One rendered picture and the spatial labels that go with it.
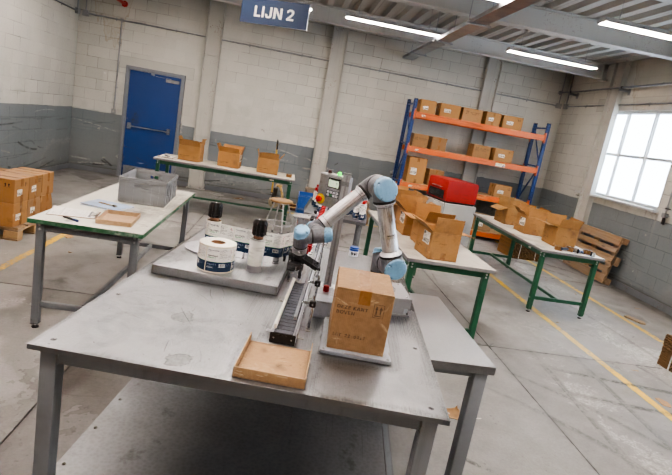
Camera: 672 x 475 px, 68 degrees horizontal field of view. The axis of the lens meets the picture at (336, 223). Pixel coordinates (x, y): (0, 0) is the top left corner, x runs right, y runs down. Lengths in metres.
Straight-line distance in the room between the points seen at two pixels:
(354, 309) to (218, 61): 8.64
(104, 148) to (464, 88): 7.36
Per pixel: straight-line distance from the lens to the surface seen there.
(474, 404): 2.50
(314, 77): 10.33
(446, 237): 4.34
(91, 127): 11.00
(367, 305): 2.06
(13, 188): 6.01
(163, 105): 10.54
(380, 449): 2.74
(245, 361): 1.97
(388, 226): 2.51
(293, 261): 2.53
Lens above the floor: 1.75
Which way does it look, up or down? 11 degrees down
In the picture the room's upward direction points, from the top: 10 degrees clockwise
